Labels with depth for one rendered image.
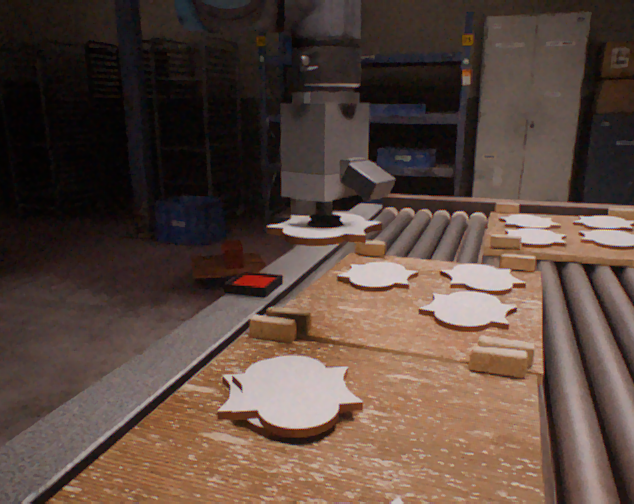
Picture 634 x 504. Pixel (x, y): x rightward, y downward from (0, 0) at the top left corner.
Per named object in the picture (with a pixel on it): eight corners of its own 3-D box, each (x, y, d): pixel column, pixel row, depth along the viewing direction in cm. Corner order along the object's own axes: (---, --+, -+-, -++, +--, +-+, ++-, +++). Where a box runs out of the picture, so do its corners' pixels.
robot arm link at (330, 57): (374, 49, 62) (329, 43, 55) (372, 93, 63) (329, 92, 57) (320, 53, 66) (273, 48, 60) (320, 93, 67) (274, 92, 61)
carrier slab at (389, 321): (257, 338, 74) (256, 327, 73) (350, 259, 111) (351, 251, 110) (541, 386, 62) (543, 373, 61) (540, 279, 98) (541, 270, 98)
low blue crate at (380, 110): (368, 116, 491) (368, 103, 488) (368, 115, 527) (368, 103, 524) (426, 116, 486) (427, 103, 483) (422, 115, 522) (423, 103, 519)
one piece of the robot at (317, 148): (364, 63, 53) (360, 231, 57) (411, 67, 60) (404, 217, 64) (271, 67, 60) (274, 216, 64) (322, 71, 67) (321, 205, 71)
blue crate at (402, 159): (375, 166, 513) (376, 149, 508) (386, 162, 546) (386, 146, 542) (429, 169, 495) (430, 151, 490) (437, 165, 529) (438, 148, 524)
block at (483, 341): (475, 362, 64) (477, 339, 63) (476, 355, 65) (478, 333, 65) (532, 371, 62) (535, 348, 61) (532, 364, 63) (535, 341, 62)
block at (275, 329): (248, 338, 70) (247, 317, 69) (254, 332, 72) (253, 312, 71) (292, 344, 68) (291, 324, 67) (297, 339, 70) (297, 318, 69)
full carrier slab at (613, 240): (483, 255, 113) (484, 234, 112) (490, 217, 151) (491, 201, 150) (684, 272, 102) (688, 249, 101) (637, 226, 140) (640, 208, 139)
